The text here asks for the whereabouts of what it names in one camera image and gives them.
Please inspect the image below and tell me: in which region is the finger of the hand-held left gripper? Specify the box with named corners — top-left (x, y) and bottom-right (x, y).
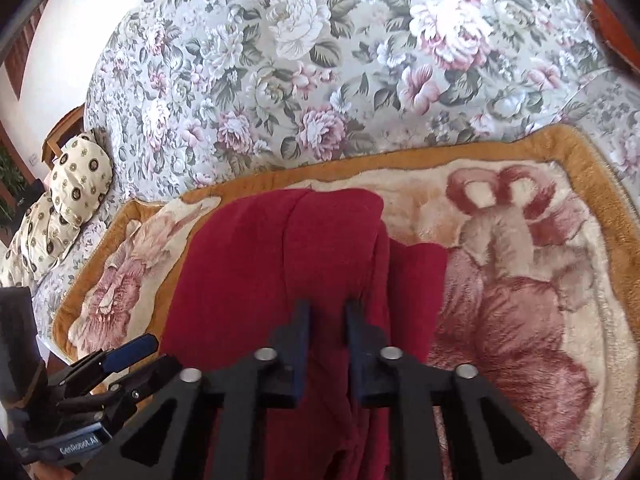
top-left (47, 334), bottom-right (160, 387)
top-left (56, 355), bottom-right (183, 413)

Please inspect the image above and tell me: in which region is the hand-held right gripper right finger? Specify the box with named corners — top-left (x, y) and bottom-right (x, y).
top-left (345, 302), bottom-right (576, 480)

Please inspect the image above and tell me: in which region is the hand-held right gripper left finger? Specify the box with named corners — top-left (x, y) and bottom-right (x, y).
top-left (75, 300), bottom-right (313, 480)

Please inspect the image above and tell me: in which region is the red knit sweater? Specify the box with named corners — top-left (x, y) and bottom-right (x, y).
top-left (159, 187), bottom-right (449, 480)

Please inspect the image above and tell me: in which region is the person's left forearm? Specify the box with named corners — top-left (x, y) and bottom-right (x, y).
top-left (0, 287), bottom-right (50, 408)

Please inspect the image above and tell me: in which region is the cream patterned pillow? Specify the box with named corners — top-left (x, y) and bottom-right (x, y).
top-left (0, 190), bottom-right (85, 292)
top-left (50, 132), bottom-right (114, 226)

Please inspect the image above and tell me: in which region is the plush tan-bordered printed blanket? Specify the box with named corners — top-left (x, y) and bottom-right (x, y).
top-left (51, 124), bottom-right (640, 480)

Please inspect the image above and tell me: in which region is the green plant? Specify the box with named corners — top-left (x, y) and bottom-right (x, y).
top-left (0, 145), bottom-right (27, 233)

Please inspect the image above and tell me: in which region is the floral bedspread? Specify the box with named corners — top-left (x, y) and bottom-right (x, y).
top-left (32, 0), bottom-right (640, 331)

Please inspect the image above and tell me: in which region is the wooden furniture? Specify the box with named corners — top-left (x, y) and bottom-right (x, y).
top-left (584, 0), bottom-right (640, 77)

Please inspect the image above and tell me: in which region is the wooden window frame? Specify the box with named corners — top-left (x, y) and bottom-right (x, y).
top-left (0, 0), bottom-right (47, 102)

